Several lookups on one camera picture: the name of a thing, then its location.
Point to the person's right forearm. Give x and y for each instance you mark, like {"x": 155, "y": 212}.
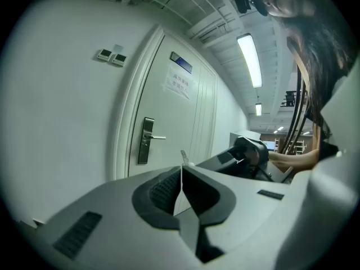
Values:
{"x": 298, "y": 159}

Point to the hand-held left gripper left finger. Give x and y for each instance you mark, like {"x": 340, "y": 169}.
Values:
{"x": 118, "y": 207}

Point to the white door frame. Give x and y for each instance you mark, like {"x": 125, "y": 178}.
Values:
{"x": 126, "y": 117}

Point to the blue and grey wall sign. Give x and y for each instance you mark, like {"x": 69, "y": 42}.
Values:
{"x": 182, "y": 63}

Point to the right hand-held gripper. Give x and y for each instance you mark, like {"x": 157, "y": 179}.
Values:
{"x": 258, "y": 146}

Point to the computer monitor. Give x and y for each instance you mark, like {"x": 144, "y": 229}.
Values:
{"x": 268, "y": 145}

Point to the white door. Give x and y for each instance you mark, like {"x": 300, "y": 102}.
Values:
{"x": 174, "y": 117}

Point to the white paper notice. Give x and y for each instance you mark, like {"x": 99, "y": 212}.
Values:
{"x": 177, "y": 84}

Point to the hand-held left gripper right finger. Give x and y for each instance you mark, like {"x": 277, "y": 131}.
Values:
{"x": 253, "y": 215}

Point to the rectangular ceiling light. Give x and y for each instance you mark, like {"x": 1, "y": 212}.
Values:
{"x": 258, "y": 109}
{"x": 249, "y": 60}

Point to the small white wall plate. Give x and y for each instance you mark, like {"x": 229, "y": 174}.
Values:
{"x": 118, "y": 48}

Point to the wooden shelf rack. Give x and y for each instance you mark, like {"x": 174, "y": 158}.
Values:
{"x": 298, "y": 146}

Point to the white wall thermostat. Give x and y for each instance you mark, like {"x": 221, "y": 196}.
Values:
{"x": 119, "y": 59}
{"x": 104, "y": 54}

